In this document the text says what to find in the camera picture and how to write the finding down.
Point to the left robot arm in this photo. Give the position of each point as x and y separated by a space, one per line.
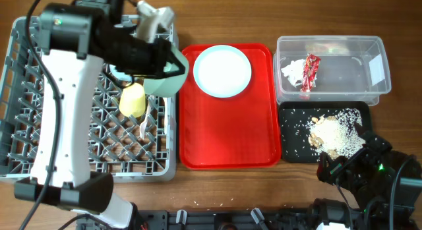
75 41

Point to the yellow plastic cup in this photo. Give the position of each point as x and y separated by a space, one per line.
133 101

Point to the light blue plate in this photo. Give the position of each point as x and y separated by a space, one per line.
222 71

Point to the white plastic spoon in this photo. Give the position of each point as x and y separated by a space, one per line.
165 115

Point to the white plastic fork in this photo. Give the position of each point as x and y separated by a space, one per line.
142 127

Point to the red snack wrapper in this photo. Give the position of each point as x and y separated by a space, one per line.
310 69

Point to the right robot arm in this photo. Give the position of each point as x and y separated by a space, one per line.
385 184

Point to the grey dishwasher rack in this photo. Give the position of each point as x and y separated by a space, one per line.
114 143

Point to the light blue bowl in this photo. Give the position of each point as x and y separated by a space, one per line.
119 75

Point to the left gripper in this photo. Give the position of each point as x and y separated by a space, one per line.
163 53

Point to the white tissue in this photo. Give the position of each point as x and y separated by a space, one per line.
294 72

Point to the black plastic tray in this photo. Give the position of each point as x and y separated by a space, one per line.
295 120

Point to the rice and nut leftovers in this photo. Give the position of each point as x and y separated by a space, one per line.
330 135

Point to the green small bowl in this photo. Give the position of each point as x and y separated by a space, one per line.
167 87

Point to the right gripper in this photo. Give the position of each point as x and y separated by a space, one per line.
364 152

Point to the red plastic tray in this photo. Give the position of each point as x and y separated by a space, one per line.
228 133

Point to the clear plastic bin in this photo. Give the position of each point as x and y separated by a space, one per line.
352 68

